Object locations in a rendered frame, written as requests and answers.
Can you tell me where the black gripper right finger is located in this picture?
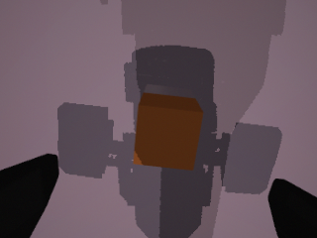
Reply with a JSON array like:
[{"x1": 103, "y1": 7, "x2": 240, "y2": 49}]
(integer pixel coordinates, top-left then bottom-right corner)
[{"x1": 268, "y1": 178, "x2": 317, "y2": 238}]

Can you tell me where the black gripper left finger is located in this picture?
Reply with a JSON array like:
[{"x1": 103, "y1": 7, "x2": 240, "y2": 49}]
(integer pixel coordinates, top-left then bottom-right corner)
[{"x1": 0, "y1": 154, "x2": 59, "y2": 238}]

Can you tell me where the orange block with black square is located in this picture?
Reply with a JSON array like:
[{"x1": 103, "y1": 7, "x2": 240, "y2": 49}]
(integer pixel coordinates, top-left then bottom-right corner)
[{"x1": 134, "y1": 92, "x2": 203, "y2": 171}]

